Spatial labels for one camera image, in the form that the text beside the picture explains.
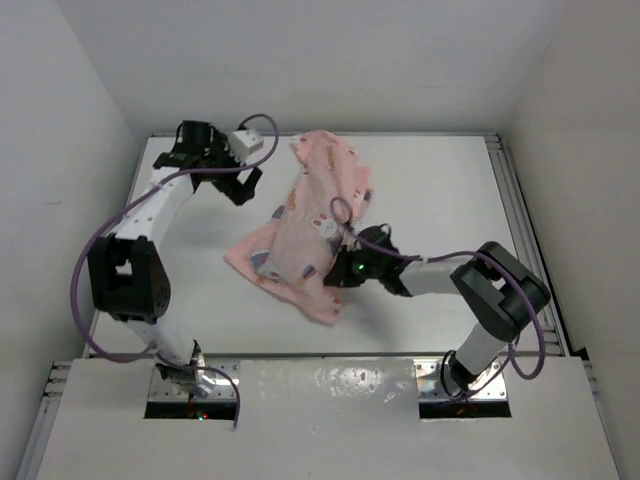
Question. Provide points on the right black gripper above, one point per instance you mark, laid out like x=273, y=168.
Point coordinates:
x=343, y=265

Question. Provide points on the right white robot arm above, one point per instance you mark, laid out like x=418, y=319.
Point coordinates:
x=502, y=293

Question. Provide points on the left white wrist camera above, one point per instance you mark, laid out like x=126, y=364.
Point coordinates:
x=245, y=142

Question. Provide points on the right aluminium rail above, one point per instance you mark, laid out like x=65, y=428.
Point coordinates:
x=525, y=240

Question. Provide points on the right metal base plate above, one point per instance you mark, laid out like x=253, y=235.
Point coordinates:
x=438, y=384

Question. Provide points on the pink cartoon pillowcase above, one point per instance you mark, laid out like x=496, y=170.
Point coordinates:
x=292, y=253

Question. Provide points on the white front cover panel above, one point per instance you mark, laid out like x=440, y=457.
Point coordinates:
x=320, y=419

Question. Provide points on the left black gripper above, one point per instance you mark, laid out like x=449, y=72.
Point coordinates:
x=232, y=189

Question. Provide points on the aluminium rail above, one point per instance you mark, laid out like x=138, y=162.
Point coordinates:
x=43, y=424
x=525, y=240

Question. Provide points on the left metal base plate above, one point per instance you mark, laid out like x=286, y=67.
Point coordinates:
x=173, y=385

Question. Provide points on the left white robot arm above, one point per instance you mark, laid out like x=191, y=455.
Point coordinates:
x=127, y=276

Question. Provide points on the metal base plate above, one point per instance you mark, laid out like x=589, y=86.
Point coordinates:
x=438, y=384
x=173, y=385

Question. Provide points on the left aluminium rail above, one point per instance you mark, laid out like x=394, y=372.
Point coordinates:
x=43, y=424

